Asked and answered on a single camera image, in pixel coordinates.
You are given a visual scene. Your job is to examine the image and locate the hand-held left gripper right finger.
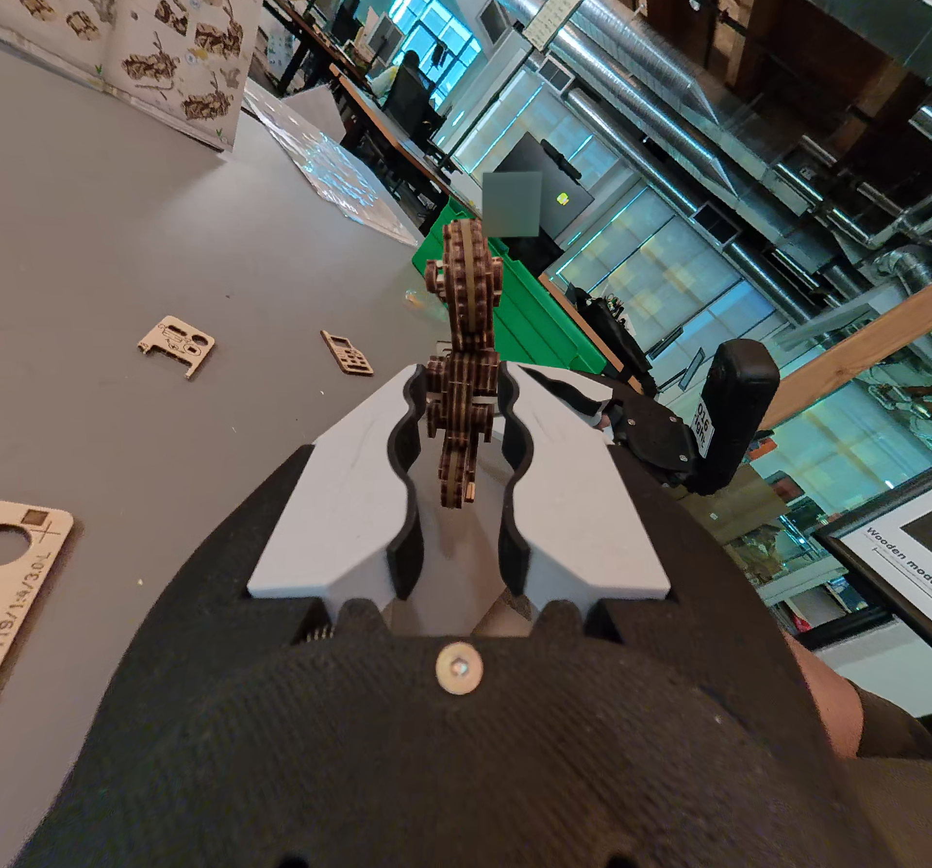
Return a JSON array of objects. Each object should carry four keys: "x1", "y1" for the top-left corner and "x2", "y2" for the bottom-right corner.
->
[{"x1": 497, "y1": 362, "x2": 672, "y2": 603}]

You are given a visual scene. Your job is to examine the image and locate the black monitor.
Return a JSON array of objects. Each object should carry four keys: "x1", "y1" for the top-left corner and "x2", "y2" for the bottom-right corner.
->
[{"x1": 484, "y1": 131, "x2": 597, "y2": 246}]

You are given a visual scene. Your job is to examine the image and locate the grey desk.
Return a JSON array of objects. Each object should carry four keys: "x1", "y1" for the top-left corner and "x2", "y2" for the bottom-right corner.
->
[{"x1": 0, "y1": 46, "x2": 503, "y2": 847}]

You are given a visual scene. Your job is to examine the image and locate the slotted wooden sheet fragment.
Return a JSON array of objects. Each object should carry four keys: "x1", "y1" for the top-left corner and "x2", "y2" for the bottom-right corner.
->
[{"x1": 320, "y1": 329, "x2": 375, "y2": 377}]

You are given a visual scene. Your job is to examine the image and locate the clear plastic wrapper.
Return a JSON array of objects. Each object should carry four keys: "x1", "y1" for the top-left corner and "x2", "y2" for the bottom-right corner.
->
[{"x1": 244, "y1": 78, "x2": 423, "y2": 246}]

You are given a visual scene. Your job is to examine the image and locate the green plastic bin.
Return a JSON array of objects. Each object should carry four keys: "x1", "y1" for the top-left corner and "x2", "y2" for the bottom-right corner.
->
[{"x1": 411, "y1": 198, "x2": 605, "y2": 377}]

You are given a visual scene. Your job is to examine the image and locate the wooden puzzle robot model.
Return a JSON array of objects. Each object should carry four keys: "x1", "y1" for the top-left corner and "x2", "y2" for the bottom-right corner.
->
[{"x1": 424, "y1": 219, "x2": 505, "y2": 510}]

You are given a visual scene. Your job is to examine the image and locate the person's right forearm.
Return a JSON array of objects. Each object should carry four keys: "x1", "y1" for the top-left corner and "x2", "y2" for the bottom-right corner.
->
[{"x1": 785, "y1": 631, "x2": 932, "y2": 785}]

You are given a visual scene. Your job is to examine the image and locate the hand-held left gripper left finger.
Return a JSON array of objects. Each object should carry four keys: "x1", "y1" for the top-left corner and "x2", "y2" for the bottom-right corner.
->
[{"x1": 246, "y1": 363, "x2": 427, "y2": 603}]

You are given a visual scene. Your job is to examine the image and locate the round silver ventilation duct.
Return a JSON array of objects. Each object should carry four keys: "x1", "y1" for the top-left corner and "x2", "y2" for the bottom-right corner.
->
[{"x1": 451, "y1": 0, "x2": 740, "y2": 188}]

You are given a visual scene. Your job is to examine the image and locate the black office chair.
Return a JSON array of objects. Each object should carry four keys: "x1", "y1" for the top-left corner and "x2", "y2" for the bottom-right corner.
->
[{"x1": 380, "y1": 49, "x2": 447, "y2": 145}]

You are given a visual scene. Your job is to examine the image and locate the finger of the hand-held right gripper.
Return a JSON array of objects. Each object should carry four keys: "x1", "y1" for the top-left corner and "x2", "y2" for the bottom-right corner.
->
[
  {"x1": 528, "y1": 364, "x2": 616, "y2": 407},
  {"x1": 542, "y1": 375, "x2": 613, "y2": 434}
]

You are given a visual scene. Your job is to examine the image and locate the framed white sign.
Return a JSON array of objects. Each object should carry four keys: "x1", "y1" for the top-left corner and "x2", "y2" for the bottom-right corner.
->
[{"x1": 812, "y1": 482, "x2": 932, "y2": 647}]

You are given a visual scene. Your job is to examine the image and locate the person's brown garment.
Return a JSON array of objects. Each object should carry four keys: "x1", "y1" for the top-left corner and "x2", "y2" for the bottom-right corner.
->
[{"x1": 830, "y1": 752, "x2": 932, "y2": 868}]

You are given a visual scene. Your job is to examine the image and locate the wooden beam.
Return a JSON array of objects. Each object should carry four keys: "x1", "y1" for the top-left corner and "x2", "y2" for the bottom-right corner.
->
[{"x1": 757, "y1": 286, "x2": 932, "y2": 432}]

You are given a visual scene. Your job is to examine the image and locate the white hanging board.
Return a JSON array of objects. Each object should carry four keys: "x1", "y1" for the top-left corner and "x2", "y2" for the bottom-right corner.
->
[{"x1": 523, "y1": 0, "x2": 585, "y2": 52}]

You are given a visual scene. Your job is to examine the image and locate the wooden sheet fragment oval cutouts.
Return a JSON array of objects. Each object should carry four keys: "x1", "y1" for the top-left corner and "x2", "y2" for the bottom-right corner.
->
[{"x1": 137, "y1": 315, "x2": 217, "y2": 381}]

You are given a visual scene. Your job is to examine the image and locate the printed instruction sheet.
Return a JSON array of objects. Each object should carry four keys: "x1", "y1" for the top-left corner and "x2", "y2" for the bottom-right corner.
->
[{"x1": 0, "y1": 0, "x2": 276, "y2": 154}]

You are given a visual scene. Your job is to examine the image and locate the large wooden puzzle sheet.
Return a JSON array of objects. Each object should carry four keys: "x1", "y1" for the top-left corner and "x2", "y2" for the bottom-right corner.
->
[{"x1": 0, "y1": 500, "x2": 75, "y2": 690}]

